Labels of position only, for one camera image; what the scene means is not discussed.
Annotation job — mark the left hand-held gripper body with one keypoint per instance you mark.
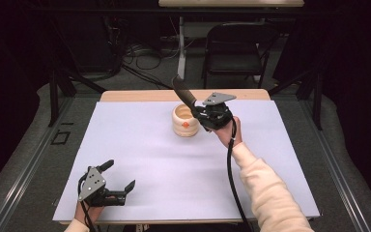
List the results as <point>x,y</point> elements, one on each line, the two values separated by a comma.
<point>91,183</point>

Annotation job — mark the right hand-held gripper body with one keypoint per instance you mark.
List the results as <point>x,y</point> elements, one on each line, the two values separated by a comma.
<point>217,116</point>

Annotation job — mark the cream ribbed cup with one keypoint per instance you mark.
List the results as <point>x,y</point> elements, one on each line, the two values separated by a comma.
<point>183,127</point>

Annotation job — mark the person's right hand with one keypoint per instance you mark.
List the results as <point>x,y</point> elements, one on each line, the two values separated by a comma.
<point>227,135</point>

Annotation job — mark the person's left hand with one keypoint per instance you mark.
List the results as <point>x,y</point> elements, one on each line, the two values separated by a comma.
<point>88,213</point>

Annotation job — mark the white table board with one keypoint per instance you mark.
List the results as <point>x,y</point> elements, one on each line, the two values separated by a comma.
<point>135,154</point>

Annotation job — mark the wooden table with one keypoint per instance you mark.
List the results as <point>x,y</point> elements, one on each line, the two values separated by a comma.
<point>141,95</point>

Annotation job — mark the black folding chair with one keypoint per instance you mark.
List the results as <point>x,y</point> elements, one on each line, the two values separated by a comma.
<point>232,61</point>

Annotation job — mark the black metal stand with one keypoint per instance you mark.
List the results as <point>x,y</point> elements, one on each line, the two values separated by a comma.
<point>53,96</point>
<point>317,103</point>

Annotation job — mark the white background table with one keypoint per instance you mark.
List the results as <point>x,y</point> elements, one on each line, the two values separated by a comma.
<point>232,3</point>

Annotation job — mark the metal floor rail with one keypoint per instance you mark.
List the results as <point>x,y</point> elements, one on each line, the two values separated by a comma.
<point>335,167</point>
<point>31,165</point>

